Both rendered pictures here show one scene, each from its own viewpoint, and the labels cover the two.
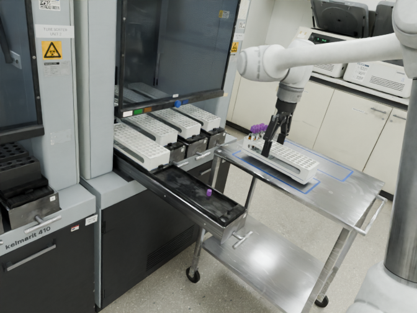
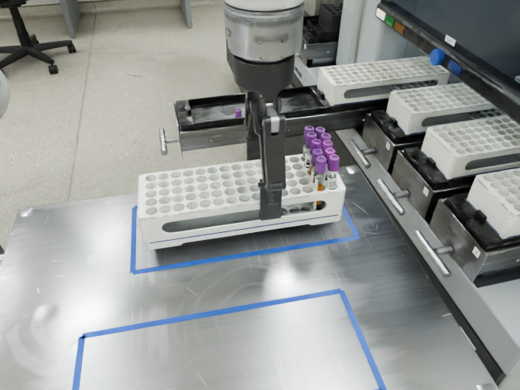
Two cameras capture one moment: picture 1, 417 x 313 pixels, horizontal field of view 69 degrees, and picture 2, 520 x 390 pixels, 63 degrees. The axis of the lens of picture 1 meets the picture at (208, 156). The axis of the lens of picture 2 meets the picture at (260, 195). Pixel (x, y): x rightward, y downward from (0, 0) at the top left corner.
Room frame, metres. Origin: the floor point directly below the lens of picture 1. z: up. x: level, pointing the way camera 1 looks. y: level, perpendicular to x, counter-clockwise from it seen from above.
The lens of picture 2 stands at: (1.45, -0.62, 1.30)
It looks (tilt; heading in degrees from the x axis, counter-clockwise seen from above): 41 degrees down; 132
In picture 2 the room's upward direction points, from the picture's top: straight up
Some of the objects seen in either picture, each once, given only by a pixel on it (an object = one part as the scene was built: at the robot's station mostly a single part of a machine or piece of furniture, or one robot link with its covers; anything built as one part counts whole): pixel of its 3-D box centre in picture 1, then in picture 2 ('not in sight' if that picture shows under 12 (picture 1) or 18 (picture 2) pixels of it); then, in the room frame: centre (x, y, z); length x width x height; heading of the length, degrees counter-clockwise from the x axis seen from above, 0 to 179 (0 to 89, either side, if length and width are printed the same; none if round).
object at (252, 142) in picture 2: (266, 148); (256, 155); (1.08, -0.22, 0.91); 0.03 x 0.01 x 0.07; 53
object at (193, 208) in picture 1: (164, 179); (309, 110); (0.92, 0.14, 0.78); 0.73 x 0.14 x 0.09; 56
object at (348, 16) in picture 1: (332, 36); not in sight; (3.31, -0.98, 1.22); 0.62 x 0.56 x 0.64; 144
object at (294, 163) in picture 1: (278, 156); (241, 197); (1.10, -0.28, 0.87); 0.30 x 0.10 x 0.06; 54
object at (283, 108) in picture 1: (283, 111); (263, 86); (1.12, -0.25, 1.05); 0.08 x 0.07 x 0.09; 143
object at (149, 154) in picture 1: (133, 146); (381, 82); (1.02, 0.29, 0.83); 0.30 x 0.10 x 0.06; 56
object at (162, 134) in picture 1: (146, 127); (458, 107); (1.21, 0.29, 0.83); 0.30 x 0.10 x 0.06; 56
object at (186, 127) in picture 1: (170, 120); (504, 145); (1.34, 0.21, 0.83); 0.30 x 0.10 x 0.06; 56
